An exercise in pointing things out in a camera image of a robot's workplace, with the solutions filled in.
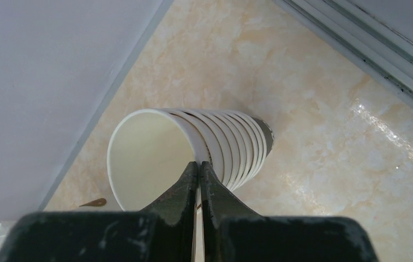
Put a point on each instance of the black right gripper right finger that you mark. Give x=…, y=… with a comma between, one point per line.
x=219, y=208

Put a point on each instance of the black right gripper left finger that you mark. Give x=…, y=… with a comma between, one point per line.
x=172, y=238

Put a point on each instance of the aluminium frame rail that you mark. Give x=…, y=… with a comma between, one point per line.
x=377, y=36

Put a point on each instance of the white paper cup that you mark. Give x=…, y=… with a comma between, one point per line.
x=147, y=153

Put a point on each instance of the stack of paper cups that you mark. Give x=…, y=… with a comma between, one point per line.
x=235, y=142

